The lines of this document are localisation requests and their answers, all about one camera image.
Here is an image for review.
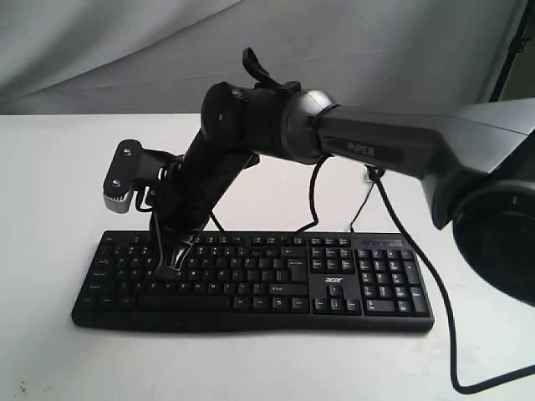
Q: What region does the black tripod stand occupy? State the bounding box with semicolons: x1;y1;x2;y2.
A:
488;0;534;102

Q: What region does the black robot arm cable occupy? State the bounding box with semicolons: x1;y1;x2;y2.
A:
208;48;535;372

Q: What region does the black USB cable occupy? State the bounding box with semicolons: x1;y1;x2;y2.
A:
348;165;388;234

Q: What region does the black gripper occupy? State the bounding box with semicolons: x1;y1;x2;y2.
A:
151;154;259;280

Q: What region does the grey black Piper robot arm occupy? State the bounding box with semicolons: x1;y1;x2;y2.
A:
154;82;534;304

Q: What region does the grey backdrop cloth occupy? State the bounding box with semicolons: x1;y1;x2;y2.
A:
1;1;526;114

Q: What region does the black Acer keyboard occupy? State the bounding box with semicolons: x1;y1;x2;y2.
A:
71;231;434;332

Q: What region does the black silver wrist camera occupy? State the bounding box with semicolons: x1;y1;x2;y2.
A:
103;140;176;214

